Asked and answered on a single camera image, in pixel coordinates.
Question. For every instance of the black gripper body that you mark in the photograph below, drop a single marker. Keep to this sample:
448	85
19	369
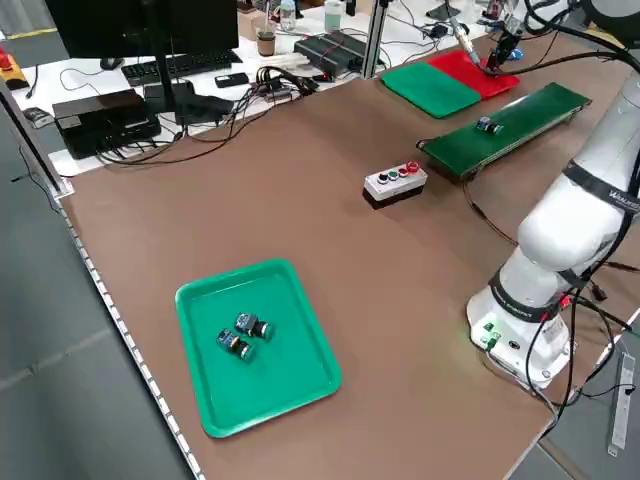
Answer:
511	41

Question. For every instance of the grey push button control box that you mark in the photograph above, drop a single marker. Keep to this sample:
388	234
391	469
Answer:
395	187

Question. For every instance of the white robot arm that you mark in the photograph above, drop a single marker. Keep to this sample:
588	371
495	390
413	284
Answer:
512	17
560	235

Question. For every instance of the green belt conveyor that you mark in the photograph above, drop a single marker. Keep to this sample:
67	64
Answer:
520	122

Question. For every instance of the cardboard box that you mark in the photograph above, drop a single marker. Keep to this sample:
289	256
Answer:
250	22

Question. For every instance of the black dock box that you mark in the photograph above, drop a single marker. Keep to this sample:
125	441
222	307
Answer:
105	122

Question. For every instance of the red plastic tray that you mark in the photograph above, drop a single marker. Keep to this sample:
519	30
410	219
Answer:
465	70

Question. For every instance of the green plastic tray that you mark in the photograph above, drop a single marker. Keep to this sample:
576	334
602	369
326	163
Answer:
430	90
280	380

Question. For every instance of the white jar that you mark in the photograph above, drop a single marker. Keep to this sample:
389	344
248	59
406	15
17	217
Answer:
333	15

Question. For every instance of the clear bottle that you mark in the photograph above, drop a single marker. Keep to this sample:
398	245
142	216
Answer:
287	15

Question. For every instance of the brown cup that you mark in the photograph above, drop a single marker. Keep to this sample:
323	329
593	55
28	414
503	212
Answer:
266	44

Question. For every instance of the black handheld device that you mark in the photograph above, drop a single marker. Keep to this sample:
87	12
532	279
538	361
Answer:
231	79

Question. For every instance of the black keyboard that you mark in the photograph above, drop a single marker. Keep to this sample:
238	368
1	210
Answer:
180	65

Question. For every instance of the black computer monitor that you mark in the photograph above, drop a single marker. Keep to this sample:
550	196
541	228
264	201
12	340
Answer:
145	25

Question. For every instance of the perforated metal strip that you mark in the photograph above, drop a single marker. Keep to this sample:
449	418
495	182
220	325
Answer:
622	400

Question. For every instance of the black computer mouse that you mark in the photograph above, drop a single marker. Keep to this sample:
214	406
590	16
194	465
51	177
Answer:
111	63

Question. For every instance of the yellow red emergency stop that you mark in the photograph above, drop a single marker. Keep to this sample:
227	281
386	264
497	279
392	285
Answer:
11	70

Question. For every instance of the aluminium frame post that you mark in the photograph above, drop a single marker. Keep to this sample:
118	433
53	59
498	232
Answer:
40	145
375	40

